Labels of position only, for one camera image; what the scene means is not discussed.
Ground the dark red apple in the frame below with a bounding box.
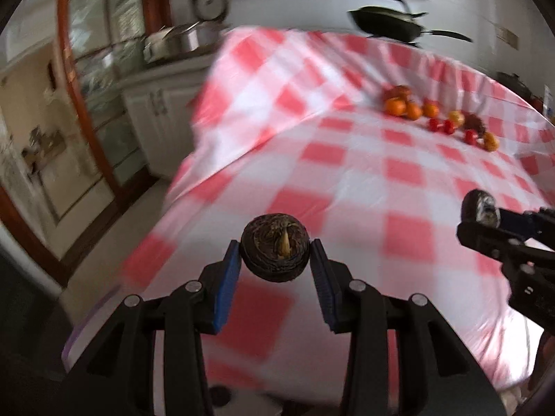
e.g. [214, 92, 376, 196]
[382, 85, 412, 101]

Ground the wooden door frame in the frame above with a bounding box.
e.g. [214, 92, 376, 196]
[0, 0, 131, 287]

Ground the black wok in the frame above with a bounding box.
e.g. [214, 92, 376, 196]
[347, 0, 474, 48]

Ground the red white checked tablecloth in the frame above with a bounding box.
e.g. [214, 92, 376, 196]
[63, 26, 555, 399]

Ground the dark brown wrinkled fruit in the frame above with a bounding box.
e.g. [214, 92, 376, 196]
[240, 212, 311, 282]

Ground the dark round fruit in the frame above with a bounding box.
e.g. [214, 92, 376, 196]
[461, 189, 498, 227]

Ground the white cabinet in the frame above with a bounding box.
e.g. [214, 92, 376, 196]
[119, 54, 217, 179]

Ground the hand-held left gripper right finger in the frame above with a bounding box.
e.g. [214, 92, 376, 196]
[309, 238, 507, 416]

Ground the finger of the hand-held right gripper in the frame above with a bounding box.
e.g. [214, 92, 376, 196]
[456, 222, 527, 266]
[496, 208, 555, 241]

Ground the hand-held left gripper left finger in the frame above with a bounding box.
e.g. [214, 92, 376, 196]
[65, 239, 242, 416]

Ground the steel pot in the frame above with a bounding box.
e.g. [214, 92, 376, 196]
[143, 21, 223, 62]

